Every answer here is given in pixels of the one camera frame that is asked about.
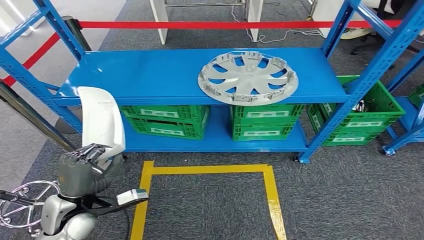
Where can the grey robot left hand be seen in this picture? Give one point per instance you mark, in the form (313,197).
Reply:
(78,179)

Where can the white curved plastic part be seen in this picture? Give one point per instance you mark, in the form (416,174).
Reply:
(101,119)

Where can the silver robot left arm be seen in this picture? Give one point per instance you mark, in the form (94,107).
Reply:
(54,212)

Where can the blue metal shelf rack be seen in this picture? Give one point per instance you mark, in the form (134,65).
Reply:
(405,112)
(149,73)

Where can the chrome stanchion base disc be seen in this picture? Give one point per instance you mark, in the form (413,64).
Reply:
(66,129)

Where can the black round seat stool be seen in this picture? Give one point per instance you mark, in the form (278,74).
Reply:
(20,191)

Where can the yellow floor tape square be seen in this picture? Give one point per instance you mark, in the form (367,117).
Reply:
(205,169)

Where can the red barrier belt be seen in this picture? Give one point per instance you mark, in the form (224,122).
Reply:
(33,58)
(198,24)

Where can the belt barrier stanchion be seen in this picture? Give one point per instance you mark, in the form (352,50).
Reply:
(78,34)

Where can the silver wheel hubcap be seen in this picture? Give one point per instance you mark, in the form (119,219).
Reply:
(248,81)

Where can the small white black objects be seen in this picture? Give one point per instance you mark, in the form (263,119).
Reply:
(359,106)

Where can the open green plastic crate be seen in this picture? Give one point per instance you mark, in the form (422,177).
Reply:
(391,114)

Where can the black office chair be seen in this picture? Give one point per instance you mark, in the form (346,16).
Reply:
(402,10)

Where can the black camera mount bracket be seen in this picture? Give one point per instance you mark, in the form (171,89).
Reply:
(99,208)

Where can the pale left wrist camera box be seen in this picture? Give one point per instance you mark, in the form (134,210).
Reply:
(130,197)

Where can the white table frame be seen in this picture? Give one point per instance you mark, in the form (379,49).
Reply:
(161,20)

